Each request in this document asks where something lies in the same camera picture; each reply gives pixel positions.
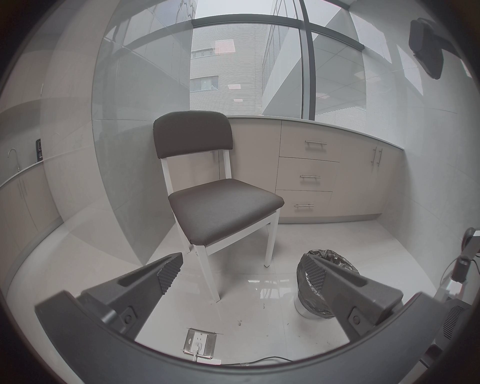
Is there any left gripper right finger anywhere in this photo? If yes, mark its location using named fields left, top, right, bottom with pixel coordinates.
left=303, top=254, right=404, bottom=344

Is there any beige cabinet with drawers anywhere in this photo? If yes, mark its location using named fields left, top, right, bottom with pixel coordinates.
left=228, top=115, right=406, bottom=225

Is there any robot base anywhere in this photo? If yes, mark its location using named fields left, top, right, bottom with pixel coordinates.
left=420, top=227, right=480, bottom=373

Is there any beige cabinet with faucet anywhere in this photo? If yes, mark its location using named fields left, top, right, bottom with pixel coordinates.
left=0, top=148, right=64, bottom=271

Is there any black plastic bag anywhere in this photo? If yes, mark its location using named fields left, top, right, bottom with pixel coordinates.
left=296, top=249, right=361, bottom=319

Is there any window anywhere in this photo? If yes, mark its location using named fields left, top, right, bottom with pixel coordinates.
left=92, top=0, right=370, bottom=136

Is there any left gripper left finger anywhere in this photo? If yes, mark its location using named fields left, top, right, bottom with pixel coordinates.
left=77, top=252, right=184, bottom=342

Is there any black cable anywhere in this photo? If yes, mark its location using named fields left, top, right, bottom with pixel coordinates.
left=219, top=356, right=294, bottom=367

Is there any white chair with grey cushions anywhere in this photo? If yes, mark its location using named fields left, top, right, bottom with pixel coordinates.
left=153, top=110, right=286, bottom=303

